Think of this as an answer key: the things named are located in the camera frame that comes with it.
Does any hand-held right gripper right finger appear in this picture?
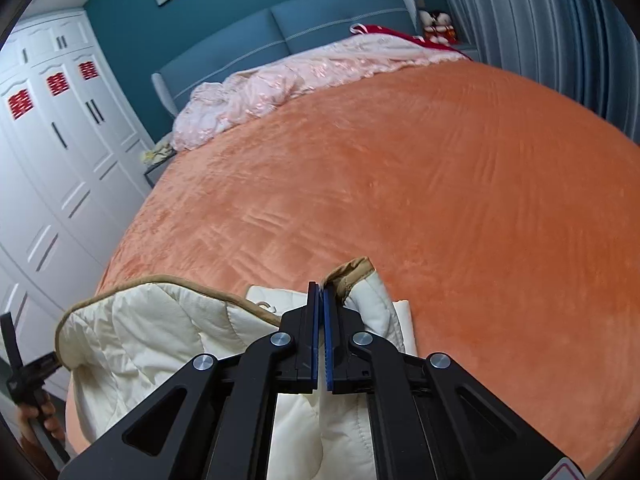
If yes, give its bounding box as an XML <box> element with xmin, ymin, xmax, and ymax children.
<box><xmin>324</xmin><ymin>285</ymin><xmax>586</xmax><ymax>480</ymax></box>

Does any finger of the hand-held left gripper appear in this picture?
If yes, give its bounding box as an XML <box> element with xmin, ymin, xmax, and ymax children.
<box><xmin>21</xmin><ymin>351</ymin><xmax>64</xmax><ymax>382</ymax></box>

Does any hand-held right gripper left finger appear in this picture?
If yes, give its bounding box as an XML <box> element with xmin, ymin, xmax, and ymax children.
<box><xmin>60</xmin><ymin>282</ymin><xmax>321</xmax><ymax>480</ymax></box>

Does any cream quilted jacket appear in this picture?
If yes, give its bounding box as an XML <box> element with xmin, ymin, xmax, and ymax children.
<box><xmin>54</xmin><ymin>257</ymin><xmax>418</xmax><ymax>480</ymax></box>

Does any person's left hand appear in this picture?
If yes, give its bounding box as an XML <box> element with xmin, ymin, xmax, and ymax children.
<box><xmin>19</xmin><ymin>390</ymin><xmax>67</xmax><ymax>447</ymax></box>

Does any orange plush blanket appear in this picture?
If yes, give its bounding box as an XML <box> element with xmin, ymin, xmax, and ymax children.
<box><xmin>65</xmin><ymin>57</ymin><xmax>640</xmax><ymax>476</ymax></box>

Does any white panelled wardrobe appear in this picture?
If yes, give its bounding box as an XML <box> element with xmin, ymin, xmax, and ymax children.
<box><xmin>0</xmin><ymin>7</ymin><xmax>156</xmax><ymax>376</ymax></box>

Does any dark nightstand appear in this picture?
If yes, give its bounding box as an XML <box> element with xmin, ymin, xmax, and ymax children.
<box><xmin>144</xmin><ymin>152</ymin><xmax>176</xmax><ymax>188</ymax></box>

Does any pale yellow cloth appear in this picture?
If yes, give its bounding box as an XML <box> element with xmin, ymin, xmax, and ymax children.
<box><xmin>140</xmin><ymin>141</ymin><xmax>174</xmax><ymax>165</ymax></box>

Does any pink floral quilt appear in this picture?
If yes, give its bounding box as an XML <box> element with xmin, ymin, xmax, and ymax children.
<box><xmin>172</xmin><ymin>35</ymin><xmax>473</xmax><ymax>153</ymax></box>

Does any red cloth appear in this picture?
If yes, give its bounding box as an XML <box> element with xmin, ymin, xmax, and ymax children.
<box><xmin>350</xmin><ymin>24</ymin><xmax>473</xmax><ymax>61</ymax></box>

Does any blue padded headboard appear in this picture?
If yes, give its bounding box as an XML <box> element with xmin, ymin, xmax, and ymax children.
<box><xmin>151</xmin><ymin>0</ymin><xmax>418</xmax><ymax>121</ymax></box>

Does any red plush toy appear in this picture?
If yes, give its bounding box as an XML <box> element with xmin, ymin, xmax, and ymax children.
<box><xmin>418</xmin><ymin>8</ymin><xmax>441</xmax><ymax>44</ymax></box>
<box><xmin>434</xmin><ymin>10</ymin><xmax>459</xmax><ymax>45</ymax></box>

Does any grey-blue curtain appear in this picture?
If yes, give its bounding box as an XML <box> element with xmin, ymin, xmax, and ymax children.
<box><xmin>430</xmin><ymin>0</ymin><xmax>640</xmax><ymax>143</ymax></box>

